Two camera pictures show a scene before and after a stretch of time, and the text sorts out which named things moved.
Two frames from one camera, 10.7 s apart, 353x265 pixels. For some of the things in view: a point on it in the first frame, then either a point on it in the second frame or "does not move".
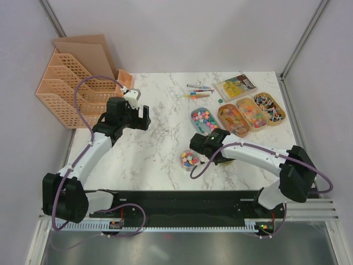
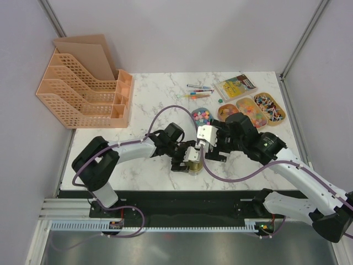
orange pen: (195, 96) does not move
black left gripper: (139, 123) → (176, 164)
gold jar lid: (226, 163) → (195, 167)
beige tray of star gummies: (256, 119) does not move
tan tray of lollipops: (273, 112) does not move
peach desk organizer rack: (74, 59) does not move
